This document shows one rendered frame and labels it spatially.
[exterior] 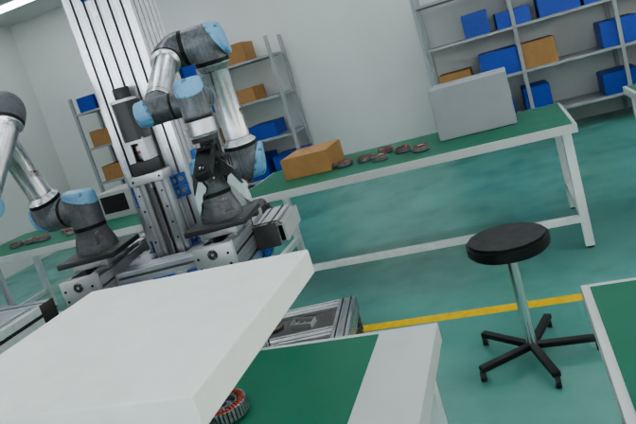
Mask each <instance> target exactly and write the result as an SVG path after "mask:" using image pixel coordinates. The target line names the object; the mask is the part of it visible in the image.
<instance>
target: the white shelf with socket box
mask: <svg viewBox="0 0 636 424"><path fill-rule="evenodd" d="M313 273H314V269H313V266H312V263H311V259H310V256H309V251H308V250H303V251H298V252H292V253H287V254H283V255H278V256H269V257H264V258H260V259H255V260H250V261H245V262H240V263H235V264H230V265H225V266H220V267H216V268H211V269H206V270H201V271H197V272H192V273H186V274H177V275H173V276H168V277H163V278H158V279H153V280H149V281H144V282H139V283H133V284H129V285H124V286H119V287H114V288H110V289H105V290H100V291H92V292H90V293H89V294H87V295H86V296H85V297H83V298H82V299H80V300H79V301H78V302H77V303H75V304H74V305H72V306H71V307H70V308H68V309H66V310H65V311H63V312H62V313H60V314H59V315H57V316H56V317H55V318H53V319H52V320H50V321H49V322H47V323H46V324H44V325H43V326H41V327H39V328H38V329H37V330H35V331H34V332H32V333H31V334H29V335H28V336H26V337H25V338H24V339H23V340H22V341H20V342H19V343H17V344H15V345H14V346H12V347H11V348H9V349H8V350H7V351H5V352H4V353H2V354H1V355H0V424H209V423H210V421H211V420H212V418H213V417H214V415H215V414H216V413H217V411H218V410H219V408H220V407H221V406H222V404H223V403H224V402H225V400H226V399H227V397H228V396H229V394H230V393H231V392H232V390H233V389H234V387H235V386H236V384H237V383H238V381H239V380H240V378H241V377H242V375H243V374H244V372H245V371H246V370H247V368H248V367H249V365H250V364H251V362H252V361H253V359H254V358H255V357H256V355H257V353H258V352H259V350H260V349H261V347H262V346H264V344H265V343H266V341H267V340H268V338H269V337H270V336H271V334H272V333H273V331H274V329H275V328H276V326H277V325H278V324H279V322H280V321H281V319H282V318H283V316H284V315H285V314H286V312H287V311H288V309H289V308H290V306H291V305H292V303H293V302H294V300H295V299H296V297H297V296H298V294H299V293H300V292H301V291H302V290H303V288H304V287H305V285H306V284H307V282H308V281H309V279H310V278H311V276H312V275H313Z"/></svg>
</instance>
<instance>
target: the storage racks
mask: <svg viewBox="0 0 636 424"><path fill-rule="evenodd" d="M409 1H410V4H411V8H412V12H413V15H414V19H415V26H416V30H417V34H418V38H419V41H420V45H421V49H422V52H423V56H424V60H425V63H426V67H427V71H428V75H429V79H430V83H431V87H433V86H434V81H435V85H437V84H439V82H438V78H437V75H436V71H435V67H434V63H433V56H432V52H434V51H437V50H441V49H444V48H448V47H451V46H454V45H458V44H463V43H466V42H470V41H473V40H477V39H480V38H484V37H486V36H490V35H493V34H496V33H500V32H503V31H507V30H509V29H512V32H513V37H514V41H515V45H516V46H517V50H518V54H519V58H520V63H521V71H519V72H516V73H512V74H508V75H507V77H508V78H510V77H513V76H517V75H520V74H522V78H523V82H524V84H525V85H526V90H527V94H528V98H529V102H530V107H531V109H535V105H534V101H533V98H532V93H531V89H530V84H529V80H528V76H527V73H528V72H531V71H535V70H539V69H542V68H545V67H549V66H553V65H557V64H560V63H564V62H570V61H574V60H577V59H581V58H585V57H589V56H591V55H595V54H599V53H603V52H607V51H610V50H613V55H614V59H615V65H616V66H620V61H619V56H618V51H617V48H621V52H622V57H623V62H624V67H625V71H626V76H627V85H631V84H632V79H631V75H630V70H629V65H628V59H627V51H626V46H628V45H632V44H636V41H633V42H629V43H625V41H624V36H623V30H622V26H621V21H620V16H619V11H618V7H617V1H616V0H611V3H612V7H613V13H614V18H615V23H616V27H617V32H618V37H619V42H620V44H619V45H616V46H612V47H608V48H605V49H604V48H601V47H598V46H597V47H593V48H590V49H586V50H582V51H578V52H575V53H572V54H568V55H565V56H561V57H558V59H559V61H557V62H551V63H547V64H544V65H541V66H537V67H533V68H529V69H526V67H525V63H524V59H523V55H522V51H521V43H520V38H519V34H518V30H517V27H522V26H526V25H529V24H532V23H535V22H538V21H542V20H545V19H549V18H552V17H556V16H558V15H562V14H565V13H569V12H572V11H575V10H579V9H584V8H587V7H591V6H594V5H598V4H601V3H604V8H605V13H606V17H607V19H609V18H611V17H610V8H609V3H608V1H610V0H600V1H597V2H593V3H590V4H587V5H581V6H580V7H577V8H574V9H568V10H564V11H562V12H558V13H555V14H551V15H548V16H545V17H541V18H535V19H532V20H531V21H528V22H525V23H521V24H518V25H516V22H515V17H514V13H513V9H512V5H511V0H505V3H506V7H507V10H509V14H510V19H511V23H512V26H510V27H506V28H503V29H499V30H497V29H496V30H493V31H491V32H489V33H487V34H483V35H480V36H476V37H473V38H469V39H464V40H460V41H457V42H453V43H450V44H444V45H441V46H438V47H435V48H430V45H429V41H428V37H427V33H426V29H425V26H424V22H423V18H422V14H421V11H422V10H423V9H428V8H431V7H435V6H438V5H441V4H444V3H447V2H450V1H453V0H437V1H434V2H431V3H428V4H425V5H422V6H420V5H419V3H418V0H415V2H414V0H409ZM416 12H417V14H418V18H419V22H420V25H419V22H418V18H417V14H416ZM420 26H421V29H422V33H423V37H424V40H423V37H422V33H421V29H420ZM276 37H277V40H278V43H279V46H280V49H281V52H275V53H272V50H271V47H270V44H269V40H268V37H267V35H264V36H263V39H264V42H265V45H266V48H267V51H268V54H266V55H263V56H260V57H257V58H254V59H251V60H248V61H245V62H240V63H237V64H234V65H230V66H227V67H228V70H229V71H230V70H233V69H236V68H239V67H242V66H245V65H248V64H251V63H254V62H259V61H263V60H266V59H269V58H270V61H271V65H272V68H273V71H274V76H275V79H276V83H277V86H278V89H279V92H280V93H278V94H274V95H271V96H268V97H264V98H261V99H258V100H255V101H252V102H248V103H245V104H242V105H240V107H244V106H248V105H251V104H255V103H258V102H260V101H264V100H267V99H271V98H274V97H280V96H281V98H282V101H283V105H284V108H285V111H286V115H287V118H288V120H289V124H290V127H291V128H290V129H289V130H287V131H285V132H283V133H281V134H280V135H278V136H274V137H271V138H267V139H263V140H260V141H261V142H262V143H263V142H267V141H271V140H274V139H277V138H281V137H285V136H288V135H292V136H293V139H294V143H295V146H296V148H297V149H301V148H300V144H299V141H298V138H297V134H296V133H298V132H299V131H301V130H303V129H304V130H305V133H306V136H307V139H308V142H309V144H311V145H312V142H311V138H310V135H309V129H308V126H307V122H306V119H305V117H304V113H303V110H302V106H301V103H300V100H299V96H298V94H297V91H296V87H295V84H294V80H293V77H292V71H291V69H290V66H289V62H288V59H287V55H286V52H285V49H284V45H283V43H282V39H281V36H280V34H277V35H276ZM424 41H425V44H424ZM425 45H426V47H425ZM426 48H427V50H426ZM281 54H282V56H283V60H284V63H285V65H286V69H287V72H288V75H289V79H290V82H291V88H292V89H291V90H288V91H285V92H284V91H283V87H282V84H281V81H280V77H279V75H278V72H277V68H276V65H275V62H274V56H278V55H281ZM427 54H428V55H427ZM428 56H429V58H428ZM429 60H430V62H429ZM430 64H431V66H430ZM431 68H432V70H431ZM432 71H433V73H432ZM433 78H434V81H433ZM290 92H293V94H294V97H295V100H296V104H297V107H298V110H299V114H300V116H301V119H302V123H303V126H300V127H296V128H294V125H293V122H292V116H291V113H290V110H289V106H288V103H287V100H286V97H285V95H286V94H288V93H290ZM620 96H622V99H623V103H624V108H625V110H627V109H628V104H627V96H626V95H625V94H624V92H622V93H618V94H614V95H610V96H605V95H604V94H602V93H601V92H600V91H597V92H593V93H589V94H586V95H582V96H578V97H571V98H567V99H562V100H559V101H555V102H554V103H558V102H560V103H561V105H562V106H563V107H564V108H565V110H566V109H570V108H573V107H577V106H581V105H586V104H590V103H594V102H597V101H601V100H605V99H609V98H614V97H620ZM68 103H69V106H70V109H71V111H72V114H73V117H74V118H75V121H76V124H77V127H78V129H79V134H80V137H81V139H82V142H83V145H84V147H85V149H86V152H87V155H88V157H89V160H90V163H91V165H92V168H93V171H94V173H95V175H96V178H97V183H98V185H99V188H100V191H101V193H102V192H105V189H104V186H103V185H106V184H109V183H112V182H116V181H120V182H121V184H122V185H123V184H125V181H124V179H125V177H121V178H117V179H113V180H110V181H105V182H101V179H100V176H99V174H98V171H97V166H96V164H95V161H94V158H93V155H92V153H91V150H97V149H100V148H103V147H107V146H108V148H109V151H110V153H111V155H112V158H113V161H114V162H116V161H117V160H116V157H115V152H114V149H113V147H112V145H113V143H109V144H105V145H102V146H98V147H95V148H91V149H90V148H89V145H88V143H87V140H86V137H85V135H84V132H83V129H82V126H81V125H80V120H79V116H81V115H88V114H91V113H96V114H97V118H98V121H99V124H100V127H101V129H103V128H105V125H104V123H103V120H102V117H101V114H100V109H99V107H98V108H95V109H93V110H90V111H87V112H83V113H80V114H77V112H76V109H75V106H74V104H73V101H72V99H68ZM211 112H212V115H213V116H214V119H215V122H216V125H217V128H218V129H217V130H216V132H218V135H219V140H220V143H221V146H222V147H223V145H224V143H223V140H222V137H221V132H220V129H219V126H218V123H217V120H216V117H215V115H216V113H214V112H213V109H212V108H211ZM312 146H313V145H312Z"/></svg>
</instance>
